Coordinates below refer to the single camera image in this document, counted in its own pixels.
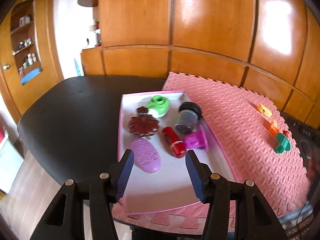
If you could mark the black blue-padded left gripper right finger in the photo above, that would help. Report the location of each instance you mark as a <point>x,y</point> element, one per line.
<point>255,218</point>

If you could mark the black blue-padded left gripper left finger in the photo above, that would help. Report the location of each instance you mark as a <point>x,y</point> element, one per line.
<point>64,217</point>

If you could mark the green spool toy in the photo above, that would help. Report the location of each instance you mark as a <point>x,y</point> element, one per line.
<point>283,143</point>

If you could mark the orange cube block toy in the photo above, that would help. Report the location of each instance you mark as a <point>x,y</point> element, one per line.
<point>273,128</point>

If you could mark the magenta spool toy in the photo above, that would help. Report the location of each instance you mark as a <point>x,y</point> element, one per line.
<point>196,139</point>

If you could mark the purple oval toy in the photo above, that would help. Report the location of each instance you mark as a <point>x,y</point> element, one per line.
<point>145,155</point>

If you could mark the red toy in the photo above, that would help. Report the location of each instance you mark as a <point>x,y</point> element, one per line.
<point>176,145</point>

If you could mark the yellow-orange oval toy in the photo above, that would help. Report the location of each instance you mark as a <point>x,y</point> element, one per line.
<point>264,110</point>

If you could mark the brown flower-shaped toy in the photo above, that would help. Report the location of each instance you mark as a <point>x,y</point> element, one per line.
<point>143,124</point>

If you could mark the green white round toy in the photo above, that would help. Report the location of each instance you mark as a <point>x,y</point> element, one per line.
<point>158,106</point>

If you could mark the pink foam puzzle mat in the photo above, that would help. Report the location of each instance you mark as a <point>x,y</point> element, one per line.
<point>241,130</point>

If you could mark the black round table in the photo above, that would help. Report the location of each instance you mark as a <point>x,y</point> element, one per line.
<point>72,130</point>

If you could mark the clear jar with black lid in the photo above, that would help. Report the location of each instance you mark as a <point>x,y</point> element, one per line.
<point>189,114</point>

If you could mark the pink-rimmed white tray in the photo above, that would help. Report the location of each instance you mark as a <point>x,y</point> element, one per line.
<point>169,188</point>

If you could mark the wooden cabinet wall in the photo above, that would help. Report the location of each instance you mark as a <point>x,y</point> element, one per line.
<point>266,46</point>

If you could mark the wooden wall shelf with items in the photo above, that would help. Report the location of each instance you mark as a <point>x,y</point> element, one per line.
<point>24,41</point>

